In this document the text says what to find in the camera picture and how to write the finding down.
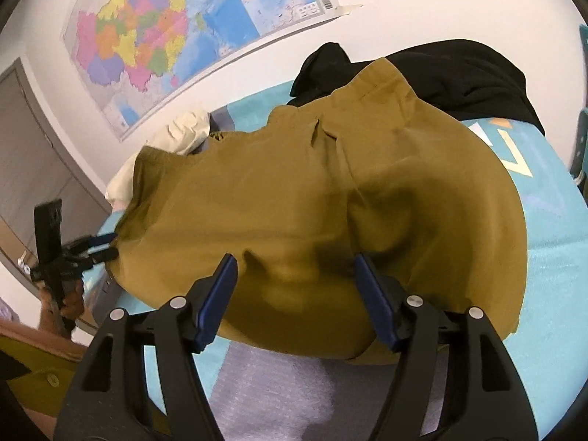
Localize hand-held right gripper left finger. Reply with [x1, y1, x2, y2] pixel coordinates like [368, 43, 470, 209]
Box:
[53, 252, 240, 441]

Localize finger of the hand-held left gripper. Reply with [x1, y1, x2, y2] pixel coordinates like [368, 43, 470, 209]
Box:
[76, 248, 119, 268]
[69, 233, 119, 251]

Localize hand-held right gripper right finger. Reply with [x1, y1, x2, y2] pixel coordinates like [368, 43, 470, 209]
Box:
[354, 252, 538, 441]

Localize olive shirt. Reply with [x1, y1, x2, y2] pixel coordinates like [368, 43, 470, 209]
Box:
[108, 57, 529, 366]

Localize person's left forearm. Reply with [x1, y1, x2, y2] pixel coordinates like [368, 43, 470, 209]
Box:
[0, 319, 90, 361]

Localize person's left hand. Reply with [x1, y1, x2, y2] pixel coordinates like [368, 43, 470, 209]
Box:
[39, 278, 86, 331]

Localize grey door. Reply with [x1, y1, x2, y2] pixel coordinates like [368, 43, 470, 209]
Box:
[0, 57, 111, 286]

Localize cream garment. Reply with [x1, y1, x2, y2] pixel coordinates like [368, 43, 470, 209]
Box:
[105, 109, 212, 209]

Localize person's olive black clothing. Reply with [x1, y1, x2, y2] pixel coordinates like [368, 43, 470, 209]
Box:
[0, 335, 95, 441]

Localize black garment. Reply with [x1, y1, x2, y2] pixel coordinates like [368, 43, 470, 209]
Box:
[287, 39, 547, 136]

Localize colourful wall map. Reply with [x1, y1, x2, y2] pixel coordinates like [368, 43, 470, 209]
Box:
[62, 0, 363, 143]

